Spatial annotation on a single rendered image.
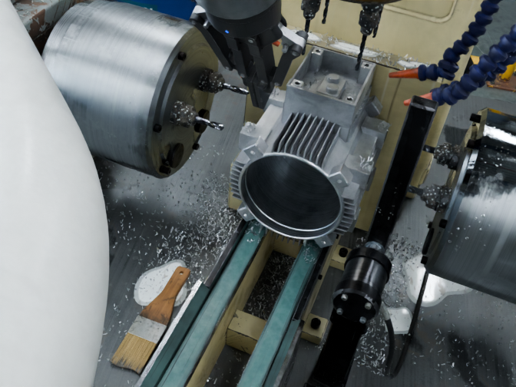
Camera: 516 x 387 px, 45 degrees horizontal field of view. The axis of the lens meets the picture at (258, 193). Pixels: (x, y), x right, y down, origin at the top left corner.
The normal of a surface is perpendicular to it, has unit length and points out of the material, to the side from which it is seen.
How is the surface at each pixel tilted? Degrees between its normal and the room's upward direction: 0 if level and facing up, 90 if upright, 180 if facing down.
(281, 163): 43
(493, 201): 50
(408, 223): 0
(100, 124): 80
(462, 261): 92
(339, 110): 90
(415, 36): 90
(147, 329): 0
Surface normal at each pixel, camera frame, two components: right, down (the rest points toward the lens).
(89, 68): -0.20, -0.04
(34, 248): 0.40, -0.65
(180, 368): 0.10, -0.71
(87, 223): 0.86, -0.44
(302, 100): -0.36, 0.62
